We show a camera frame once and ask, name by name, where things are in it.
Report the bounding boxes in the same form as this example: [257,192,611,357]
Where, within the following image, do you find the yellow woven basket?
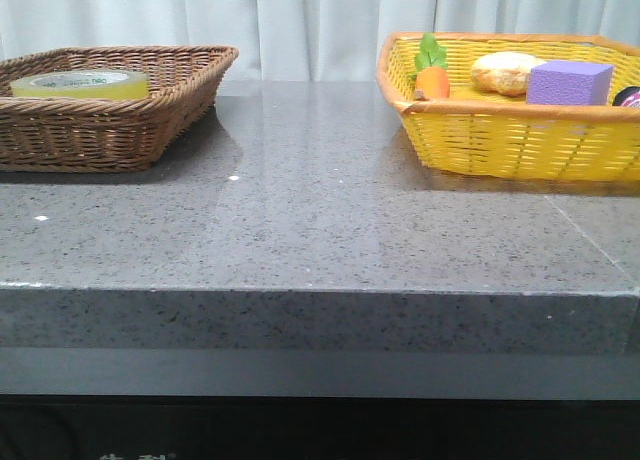
[376,32,639,182]

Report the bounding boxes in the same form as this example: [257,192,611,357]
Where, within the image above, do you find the yellow packing tape roll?
[10,69,150,100]

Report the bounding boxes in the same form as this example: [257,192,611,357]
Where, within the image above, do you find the dark cabinet under counter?
[0,348,640,460]

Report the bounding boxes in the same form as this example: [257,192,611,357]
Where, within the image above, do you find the brown wicker basket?
[1,45,239,173]

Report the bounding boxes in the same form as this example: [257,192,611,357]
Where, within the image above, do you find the toy carrot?
[414,33,450,101]

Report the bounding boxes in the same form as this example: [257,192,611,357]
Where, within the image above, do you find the bread roll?
[470,51,546,97]

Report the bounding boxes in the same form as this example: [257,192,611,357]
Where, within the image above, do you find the white curtain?
[1,0,639,81]

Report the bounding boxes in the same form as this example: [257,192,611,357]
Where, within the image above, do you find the purple foam block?
[526,60,614,106]

